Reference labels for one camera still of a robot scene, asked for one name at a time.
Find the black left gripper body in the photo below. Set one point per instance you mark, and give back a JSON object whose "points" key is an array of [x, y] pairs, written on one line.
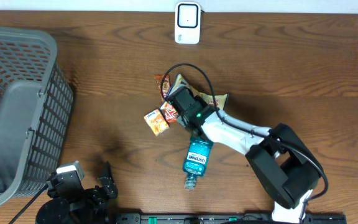
{"points": [[94, 198]]}

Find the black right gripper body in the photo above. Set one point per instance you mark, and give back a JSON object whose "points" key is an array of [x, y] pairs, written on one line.
{"points": [[201, 101]]}

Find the red chocolate bar wrapper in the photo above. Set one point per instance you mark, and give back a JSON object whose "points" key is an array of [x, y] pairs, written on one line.
{"points": [[167, 109]]}

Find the small orange box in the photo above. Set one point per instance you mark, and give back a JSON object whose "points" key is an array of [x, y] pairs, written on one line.
{"points": [[156, 122]]}

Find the teal mouthwash bottle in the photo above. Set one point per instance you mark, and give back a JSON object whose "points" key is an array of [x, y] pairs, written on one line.
{"points": [[196, 161]]}

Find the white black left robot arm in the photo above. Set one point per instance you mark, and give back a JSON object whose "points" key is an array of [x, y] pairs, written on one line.
{"points": [[71, 203]]}

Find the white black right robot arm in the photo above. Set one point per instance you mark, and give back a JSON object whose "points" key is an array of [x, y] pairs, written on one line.
{"points": [[286, 168]]}

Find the white barcode scanner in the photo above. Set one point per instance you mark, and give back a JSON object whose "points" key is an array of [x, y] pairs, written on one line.
{"points": [[187, 23]]}

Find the grey plastic mesh basket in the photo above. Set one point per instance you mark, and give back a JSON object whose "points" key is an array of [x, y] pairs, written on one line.
{"points": [[36, 103]]}

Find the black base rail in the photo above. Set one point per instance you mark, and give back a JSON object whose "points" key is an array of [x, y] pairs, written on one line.
{"points": [[247, 218]]}

